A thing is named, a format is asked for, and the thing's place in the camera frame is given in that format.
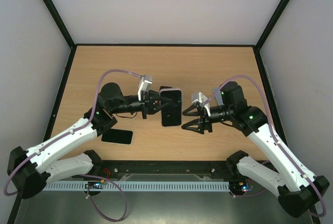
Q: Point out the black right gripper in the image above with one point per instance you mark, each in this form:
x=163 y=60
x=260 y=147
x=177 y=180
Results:
x=205 y=119

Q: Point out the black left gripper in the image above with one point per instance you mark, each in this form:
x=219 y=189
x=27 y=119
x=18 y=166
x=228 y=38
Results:
x=148 y=103

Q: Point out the black smartphone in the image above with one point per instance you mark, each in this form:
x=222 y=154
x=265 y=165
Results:
x=165 y=87
x=172 y=115

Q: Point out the light blue phone case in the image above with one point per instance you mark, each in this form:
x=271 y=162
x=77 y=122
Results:
x=218 y=96

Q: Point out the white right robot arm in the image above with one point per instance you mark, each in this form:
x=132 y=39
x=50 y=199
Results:
x=295 y=186

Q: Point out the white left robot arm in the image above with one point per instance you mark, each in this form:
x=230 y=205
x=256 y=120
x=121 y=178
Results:
x=31 y=170

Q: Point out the phone in white case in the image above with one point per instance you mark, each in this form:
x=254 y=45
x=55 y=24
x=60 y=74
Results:
x=118 y=136

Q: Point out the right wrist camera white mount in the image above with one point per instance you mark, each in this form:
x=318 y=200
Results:
x=199 y=99

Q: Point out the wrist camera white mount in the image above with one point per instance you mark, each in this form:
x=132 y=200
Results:
x=199 y=99
x=144 y=85

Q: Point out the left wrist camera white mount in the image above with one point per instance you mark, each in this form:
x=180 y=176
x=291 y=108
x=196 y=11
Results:
x=144 y=85

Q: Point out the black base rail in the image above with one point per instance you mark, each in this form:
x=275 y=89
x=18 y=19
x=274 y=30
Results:
x=213 y=169

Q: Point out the black enclosure frame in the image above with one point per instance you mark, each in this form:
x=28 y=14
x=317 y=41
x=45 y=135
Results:
x=256 y=49

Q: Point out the white slotted cable duct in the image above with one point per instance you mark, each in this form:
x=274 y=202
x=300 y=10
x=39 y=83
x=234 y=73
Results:
x=139 y=186

